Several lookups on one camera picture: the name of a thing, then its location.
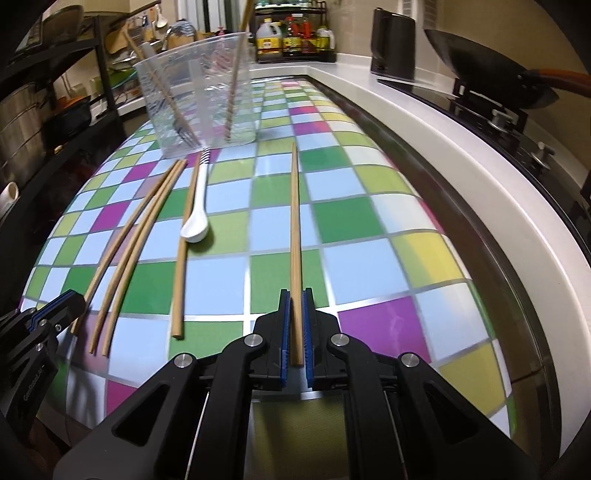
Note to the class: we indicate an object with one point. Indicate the grey handled fork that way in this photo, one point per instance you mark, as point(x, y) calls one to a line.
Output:
point(180, 124)

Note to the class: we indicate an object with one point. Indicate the black spice rack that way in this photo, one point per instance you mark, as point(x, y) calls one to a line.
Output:
point(305, 29)

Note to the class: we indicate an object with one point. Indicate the white paper roll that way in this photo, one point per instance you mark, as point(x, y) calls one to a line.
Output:
point(8, 197)

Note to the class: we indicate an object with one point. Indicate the yellow label oil bottle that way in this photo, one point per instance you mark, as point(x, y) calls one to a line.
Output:
point(269, 41)

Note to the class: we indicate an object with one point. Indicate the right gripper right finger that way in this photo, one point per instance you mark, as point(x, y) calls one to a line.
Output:
point(403, 419)

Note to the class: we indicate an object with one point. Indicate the white striped spoon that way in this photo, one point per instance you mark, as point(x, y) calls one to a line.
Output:
point(195, 227)

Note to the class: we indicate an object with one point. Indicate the black electric kettle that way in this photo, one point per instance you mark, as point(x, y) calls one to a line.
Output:
point(393, 45)

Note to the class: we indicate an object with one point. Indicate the stainless steel stock pot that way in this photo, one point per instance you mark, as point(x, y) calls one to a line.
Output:
point(22, 149)

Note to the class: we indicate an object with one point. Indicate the black wok orange handle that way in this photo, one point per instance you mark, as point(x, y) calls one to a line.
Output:
point(502, 79)

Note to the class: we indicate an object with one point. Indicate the black gas stove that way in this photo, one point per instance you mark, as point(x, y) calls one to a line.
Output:
point(504, 130)

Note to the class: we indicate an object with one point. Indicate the clear plastic container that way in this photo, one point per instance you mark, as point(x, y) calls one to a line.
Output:
point(198, 75)

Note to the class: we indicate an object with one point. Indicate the black shelving rack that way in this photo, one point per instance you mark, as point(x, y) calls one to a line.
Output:
point(41, 41)

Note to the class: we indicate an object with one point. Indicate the checkered table cover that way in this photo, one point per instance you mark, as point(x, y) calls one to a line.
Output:
point(374, 254)

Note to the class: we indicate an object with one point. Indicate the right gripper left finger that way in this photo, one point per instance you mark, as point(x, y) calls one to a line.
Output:
point(190, 419)

